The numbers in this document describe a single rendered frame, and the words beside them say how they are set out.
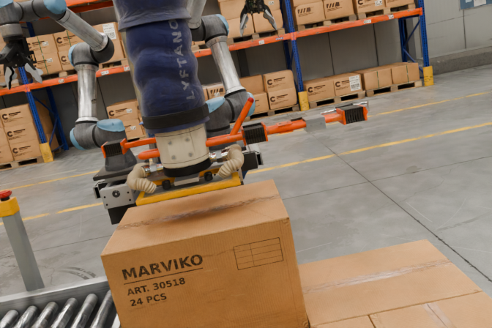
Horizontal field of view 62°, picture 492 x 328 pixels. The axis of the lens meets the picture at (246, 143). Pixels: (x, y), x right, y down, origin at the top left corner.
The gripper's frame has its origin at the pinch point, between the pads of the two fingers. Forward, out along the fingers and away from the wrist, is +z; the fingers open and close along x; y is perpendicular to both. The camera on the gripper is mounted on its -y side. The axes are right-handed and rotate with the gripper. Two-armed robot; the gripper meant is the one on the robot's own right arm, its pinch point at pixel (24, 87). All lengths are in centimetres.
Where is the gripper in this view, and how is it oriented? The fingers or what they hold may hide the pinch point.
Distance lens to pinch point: 188.5
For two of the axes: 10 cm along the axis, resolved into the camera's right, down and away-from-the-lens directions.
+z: 1.8, 9.6, 2.3
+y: 1.5, -2.6, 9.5
